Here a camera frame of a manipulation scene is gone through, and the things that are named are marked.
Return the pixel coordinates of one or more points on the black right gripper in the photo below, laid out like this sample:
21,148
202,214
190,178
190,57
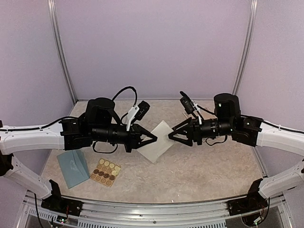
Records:
194,132

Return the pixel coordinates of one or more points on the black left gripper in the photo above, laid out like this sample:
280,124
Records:
134,140

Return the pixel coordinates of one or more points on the beige lined letter paper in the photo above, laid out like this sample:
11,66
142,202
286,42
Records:
155,150

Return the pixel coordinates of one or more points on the teal blue envelope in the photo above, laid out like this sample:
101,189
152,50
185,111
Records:
74,167

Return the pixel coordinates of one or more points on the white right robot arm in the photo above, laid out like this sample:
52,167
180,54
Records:
248,130

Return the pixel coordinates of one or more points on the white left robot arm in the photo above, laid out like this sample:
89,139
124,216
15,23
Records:
99,123

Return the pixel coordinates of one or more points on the round sticker seal sheet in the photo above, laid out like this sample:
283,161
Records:
105,172

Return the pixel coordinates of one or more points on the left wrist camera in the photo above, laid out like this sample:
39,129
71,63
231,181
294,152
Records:
136,113

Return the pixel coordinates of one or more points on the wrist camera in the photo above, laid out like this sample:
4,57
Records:
191,107
136,113

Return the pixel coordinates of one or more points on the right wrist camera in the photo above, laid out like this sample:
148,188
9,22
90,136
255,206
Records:
191,107

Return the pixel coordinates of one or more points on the aluminium front rail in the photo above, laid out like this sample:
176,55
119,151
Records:
199,214

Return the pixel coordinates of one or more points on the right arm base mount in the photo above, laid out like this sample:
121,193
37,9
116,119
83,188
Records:
251,202

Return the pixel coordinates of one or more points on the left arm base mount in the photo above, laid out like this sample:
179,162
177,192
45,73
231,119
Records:
55,202

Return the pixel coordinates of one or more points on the right aluminium frame post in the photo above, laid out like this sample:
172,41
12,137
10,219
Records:
246,46

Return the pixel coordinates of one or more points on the aluminium frame post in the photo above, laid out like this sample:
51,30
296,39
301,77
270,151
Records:
246,46
60,51

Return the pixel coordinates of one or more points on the left aluminium frame post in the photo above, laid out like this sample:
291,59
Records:
60,51

